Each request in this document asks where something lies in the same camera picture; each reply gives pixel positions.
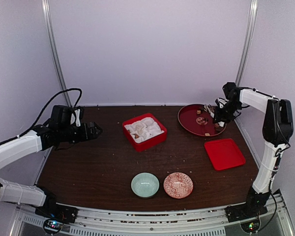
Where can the pale green ceramic bowl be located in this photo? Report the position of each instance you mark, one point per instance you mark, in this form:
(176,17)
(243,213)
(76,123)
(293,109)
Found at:
(145,185)

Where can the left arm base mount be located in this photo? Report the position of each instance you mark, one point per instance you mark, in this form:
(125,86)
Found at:
(56,216)

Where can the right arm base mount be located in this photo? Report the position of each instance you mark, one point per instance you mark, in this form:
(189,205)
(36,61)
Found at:
(248,217)

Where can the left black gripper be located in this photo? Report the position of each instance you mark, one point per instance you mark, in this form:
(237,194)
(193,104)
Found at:
(85,135)

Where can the left aluminium frame post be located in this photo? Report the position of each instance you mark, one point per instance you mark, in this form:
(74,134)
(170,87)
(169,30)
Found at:
(52,41)

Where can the aluminium front rail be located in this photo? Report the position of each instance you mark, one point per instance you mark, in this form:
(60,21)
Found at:
(200,222)

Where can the right aluminium frame post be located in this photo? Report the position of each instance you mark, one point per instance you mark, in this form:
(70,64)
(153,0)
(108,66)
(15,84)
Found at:
(250,28)

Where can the aluminium frame post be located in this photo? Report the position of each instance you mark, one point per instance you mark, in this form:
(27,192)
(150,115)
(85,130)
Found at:
(52,41)
(250,28)

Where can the dark red round tray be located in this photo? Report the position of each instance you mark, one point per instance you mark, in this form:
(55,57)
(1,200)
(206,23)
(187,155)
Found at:
(198,124)

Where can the red square box lid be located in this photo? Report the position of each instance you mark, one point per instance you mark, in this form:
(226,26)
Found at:
(224,154)

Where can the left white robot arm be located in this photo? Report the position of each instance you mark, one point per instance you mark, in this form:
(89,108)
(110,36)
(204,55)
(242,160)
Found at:
(13,150)

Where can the red square chocolate box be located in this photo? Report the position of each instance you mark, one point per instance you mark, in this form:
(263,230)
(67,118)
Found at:
(149,143)

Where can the white handled serving tongs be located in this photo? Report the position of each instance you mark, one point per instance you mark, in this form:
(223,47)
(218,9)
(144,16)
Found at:
(210,109)

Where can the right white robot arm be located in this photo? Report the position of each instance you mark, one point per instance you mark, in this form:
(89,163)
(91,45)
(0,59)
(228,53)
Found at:
(277,130)

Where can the red patterned ceramic bowl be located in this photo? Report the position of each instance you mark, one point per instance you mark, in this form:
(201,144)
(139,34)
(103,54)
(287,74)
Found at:
(178,185)

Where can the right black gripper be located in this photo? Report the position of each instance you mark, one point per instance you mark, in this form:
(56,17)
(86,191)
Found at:
(220,117)

